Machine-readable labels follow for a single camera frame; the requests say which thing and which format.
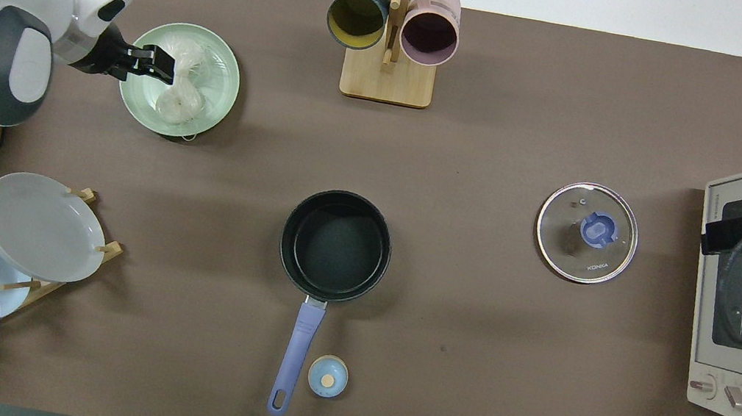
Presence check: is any small blue jar cork stopper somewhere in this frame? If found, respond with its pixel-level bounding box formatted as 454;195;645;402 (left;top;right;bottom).
305;352;352;401

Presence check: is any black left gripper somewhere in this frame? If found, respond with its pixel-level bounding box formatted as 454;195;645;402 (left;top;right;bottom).
105;37;179;89

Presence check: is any wooden mug tree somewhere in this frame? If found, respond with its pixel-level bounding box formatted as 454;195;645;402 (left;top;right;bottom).
313;0;472;114

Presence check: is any pink mug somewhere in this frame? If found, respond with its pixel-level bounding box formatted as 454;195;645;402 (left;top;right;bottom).
396;0;465;71

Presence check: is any brown table mat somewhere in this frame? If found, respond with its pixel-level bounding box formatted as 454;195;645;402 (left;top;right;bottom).
0;0;742;416

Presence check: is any grey plate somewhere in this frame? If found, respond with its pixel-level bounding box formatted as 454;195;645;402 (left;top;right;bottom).
0;168;117;290

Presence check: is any dark teal mug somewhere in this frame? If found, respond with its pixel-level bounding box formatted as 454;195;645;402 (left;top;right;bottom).
323;0;391;54

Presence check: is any pale green plate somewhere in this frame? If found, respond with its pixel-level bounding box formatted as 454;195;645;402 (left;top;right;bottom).
111;14;248;146

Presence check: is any white vermicelli bundle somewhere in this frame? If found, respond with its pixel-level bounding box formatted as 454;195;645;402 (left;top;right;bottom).
151;34;219;132

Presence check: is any black pot with blue handle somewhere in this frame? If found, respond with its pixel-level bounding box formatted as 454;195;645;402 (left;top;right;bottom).
252;182;401;416

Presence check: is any glass lid with blue knob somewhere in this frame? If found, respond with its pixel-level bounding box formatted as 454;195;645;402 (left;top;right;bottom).
528;175;646;291

